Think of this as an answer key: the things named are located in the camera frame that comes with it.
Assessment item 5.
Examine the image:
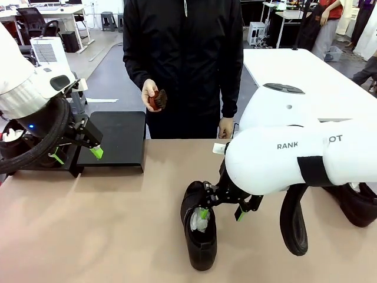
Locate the wooden shoe brush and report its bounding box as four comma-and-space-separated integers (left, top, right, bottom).
148, 90, 168, 112

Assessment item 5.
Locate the figure in dark clothes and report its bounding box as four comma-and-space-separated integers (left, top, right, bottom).
350, 0, 377, 50

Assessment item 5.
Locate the black hanging garment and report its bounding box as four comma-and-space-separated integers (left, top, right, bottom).
297, 0, 326, 51

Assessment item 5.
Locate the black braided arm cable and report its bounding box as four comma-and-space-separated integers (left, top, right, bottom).
279, 181, 336, 256
0, 97, 73, 175

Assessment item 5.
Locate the white desk with black drape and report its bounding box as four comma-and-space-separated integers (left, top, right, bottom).
262, 2, 306, 50

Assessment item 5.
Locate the white air purifier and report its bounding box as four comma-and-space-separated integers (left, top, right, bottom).
29, 37, 70, 77

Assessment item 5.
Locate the person's left forearm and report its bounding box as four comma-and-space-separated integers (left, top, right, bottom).
219, 67, 244, 120

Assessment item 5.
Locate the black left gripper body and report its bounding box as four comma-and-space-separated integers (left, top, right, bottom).
13, 107, 58, 139

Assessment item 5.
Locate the person in black jacket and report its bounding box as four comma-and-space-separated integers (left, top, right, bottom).
123, 0, 244, 140

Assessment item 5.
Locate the black velcro strap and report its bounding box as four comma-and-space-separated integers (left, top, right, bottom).
296, 156, 332, 187

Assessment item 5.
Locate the black office chair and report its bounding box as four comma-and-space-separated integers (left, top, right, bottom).
16, 7, 61, 45

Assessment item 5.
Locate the person's left hand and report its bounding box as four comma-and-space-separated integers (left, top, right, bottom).
217, 117, 235, 139

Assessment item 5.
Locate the seated person's grey trouser leg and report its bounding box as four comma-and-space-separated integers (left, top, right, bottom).
352, 55, 377, 93

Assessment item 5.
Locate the white office desk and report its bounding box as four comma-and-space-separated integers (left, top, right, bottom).
0, 5, 95, 54

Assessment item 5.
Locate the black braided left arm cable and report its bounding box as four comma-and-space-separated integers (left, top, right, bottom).
0, 97, 73, 175

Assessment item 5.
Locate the figure in red shirt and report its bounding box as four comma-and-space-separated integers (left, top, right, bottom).
312, 0, 345, 61

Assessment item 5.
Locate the black computer tower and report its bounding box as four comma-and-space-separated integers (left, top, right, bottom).
61, 31, 80, 53

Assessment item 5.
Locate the black shoe with side buckle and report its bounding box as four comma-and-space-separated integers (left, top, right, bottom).
180, 180, 219, 271
322, 182, 377, 228

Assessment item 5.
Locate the person's right hand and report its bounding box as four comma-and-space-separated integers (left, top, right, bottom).
141, 78, 163, 113

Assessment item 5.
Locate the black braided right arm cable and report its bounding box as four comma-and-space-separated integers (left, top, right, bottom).
279, 181, 336, 256

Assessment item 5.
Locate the white computer case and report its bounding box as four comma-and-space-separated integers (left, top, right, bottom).
249, 22, 267, 48

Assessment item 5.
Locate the grey plastic bin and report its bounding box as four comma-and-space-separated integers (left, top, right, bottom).
323, 45, 344, 62

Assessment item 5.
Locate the person's right forearm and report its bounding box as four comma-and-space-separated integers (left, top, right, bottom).
123, 50, 154, 89

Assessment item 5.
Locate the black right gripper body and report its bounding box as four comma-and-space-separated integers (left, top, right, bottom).
216, 169, 252, 205

